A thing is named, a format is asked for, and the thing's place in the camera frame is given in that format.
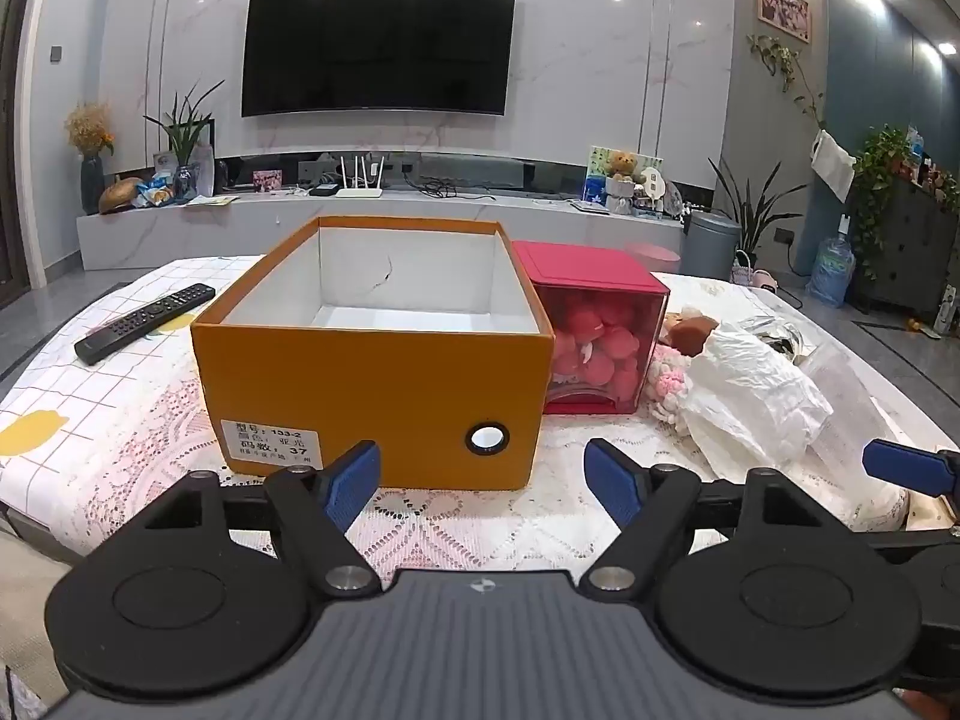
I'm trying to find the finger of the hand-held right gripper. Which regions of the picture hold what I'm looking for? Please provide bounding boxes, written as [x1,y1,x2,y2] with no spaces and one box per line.
[862,439,960,500]
[825,521,960,563]

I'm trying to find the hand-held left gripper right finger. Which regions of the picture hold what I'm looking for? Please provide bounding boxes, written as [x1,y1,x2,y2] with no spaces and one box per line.
[583,439,833,597]

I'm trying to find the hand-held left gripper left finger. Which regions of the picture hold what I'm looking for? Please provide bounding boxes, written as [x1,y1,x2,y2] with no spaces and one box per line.
[127,441,380,599]

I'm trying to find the clear plastic bag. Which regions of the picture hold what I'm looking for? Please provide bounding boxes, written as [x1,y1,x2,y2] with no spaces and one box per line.
[750,315,912,533]

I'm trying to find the orange cardboard box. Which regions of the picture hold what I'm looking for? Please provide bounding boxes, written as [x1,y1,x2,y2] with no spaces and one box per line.
[190,215,554,494]

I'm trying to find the pink crochet plush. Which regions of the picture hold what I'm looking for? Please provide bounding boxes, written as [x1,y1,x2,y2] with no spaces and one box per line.
[646,349,702,428]

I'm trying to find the white plastic bag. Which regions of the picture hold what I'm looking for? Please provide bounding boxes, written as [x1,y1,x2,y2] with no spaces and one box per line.
[675,330,835,481]

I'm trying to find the brown plush toy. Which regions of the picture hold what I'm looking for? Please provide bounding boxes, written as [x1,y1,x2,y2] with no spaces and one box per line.
[664,311,721,353]

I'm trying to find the white lace tablecloth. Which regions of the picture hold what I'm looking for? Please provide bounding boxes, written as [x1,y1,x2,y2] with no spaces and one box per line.
[67,270,912,593]

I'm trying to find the pile of pink balls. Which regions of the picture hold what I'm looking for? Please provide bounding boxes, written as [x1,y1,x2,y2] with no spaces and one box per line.
[551,292,662,402]

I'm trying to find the blue water bottle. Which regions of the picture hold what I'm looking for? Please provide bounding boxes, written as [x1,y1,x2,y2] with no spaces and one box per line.
[806,235,856,308]

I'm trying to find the dark grey cabinet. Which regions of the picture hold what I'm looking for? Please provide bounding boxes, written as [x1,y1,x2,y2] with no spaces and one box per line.
[847,180,960,316]

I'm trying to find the red box with clear front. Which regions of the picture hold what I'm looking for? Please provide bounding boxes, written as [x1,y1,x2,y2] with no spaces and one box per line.
[511,240,671,416]

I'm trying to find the pink trash bin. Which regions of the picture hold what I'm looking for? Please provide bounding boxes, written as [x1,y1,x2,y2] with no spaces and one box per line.
[626,244,682,275]

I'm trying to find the grey trash bin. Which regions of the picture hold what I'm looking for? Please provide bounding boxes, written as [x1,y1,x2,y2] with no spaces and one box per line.
[686,211,743,280]

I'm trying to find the black remote control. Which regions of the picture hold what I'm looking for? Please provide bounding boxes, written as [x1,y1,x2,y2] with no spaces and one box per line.
[73,283,217,366]

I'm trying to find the white marble television cabinet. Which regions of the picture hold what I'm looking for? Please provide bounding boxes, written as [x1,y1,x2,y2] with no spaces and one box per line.
[75,191,687,272]

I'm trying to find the long-leaved potted plant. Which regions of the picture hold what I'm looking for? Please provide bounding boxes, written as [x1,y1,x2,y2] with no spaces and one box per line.
[709,157,807,271]

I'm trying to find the white router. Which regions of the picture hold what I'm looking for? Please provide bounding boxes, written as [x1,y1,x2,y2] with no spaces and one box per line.
[335,155,387,199]

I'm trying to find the green ivy plant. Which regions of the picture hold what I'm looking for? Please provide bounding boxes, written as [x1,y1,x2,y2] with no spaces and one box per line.
[851,126,912,278]

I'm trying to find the white hanging bag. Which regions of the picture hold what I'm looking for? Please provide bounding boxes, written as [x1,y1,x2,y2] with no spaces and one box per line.
[810,129,857,202]

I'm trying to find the green picture card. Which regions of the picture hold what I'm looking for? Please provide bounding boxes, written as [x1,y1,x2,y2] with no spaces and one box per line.
[589,146,665,203]

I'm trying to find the blue snack packets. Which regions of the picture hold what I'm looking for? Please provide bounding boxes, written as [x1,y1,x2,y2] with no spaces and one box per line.
[135,172,177,209]

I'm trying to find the brown bread loaf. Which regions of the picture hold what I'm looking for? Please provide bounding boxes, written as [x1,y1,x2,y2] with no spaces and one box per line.
[99,177,143,215]

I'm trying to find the green plant in glass vase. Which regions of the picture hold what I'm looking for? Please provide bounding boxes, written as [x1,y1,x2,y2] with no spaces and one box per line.
[144,80,226,200]

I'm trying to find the hanging vine plant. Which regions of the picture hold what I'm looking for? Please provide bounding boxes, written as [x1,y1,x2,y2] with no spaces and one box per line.
[746,34,826,132]

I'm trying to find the dried flowers in dark vase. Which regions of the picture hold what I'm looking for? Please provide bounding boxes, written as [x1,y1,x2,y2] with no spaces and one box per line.
[64,101,117,215]

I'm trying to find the black cables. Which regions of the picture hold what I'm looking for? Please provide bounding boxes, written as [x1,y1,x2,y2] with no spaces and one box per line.
[420,176,496,200]

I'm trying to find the black wall television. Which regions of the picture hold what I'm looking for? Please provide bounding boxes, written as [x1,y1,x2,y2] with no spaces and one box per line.
[241,0,518,118]

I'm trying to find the framed wall picture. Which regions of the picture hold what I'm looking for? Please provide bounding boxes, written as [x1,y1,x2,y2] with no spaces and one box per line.
[756,0,813,44]

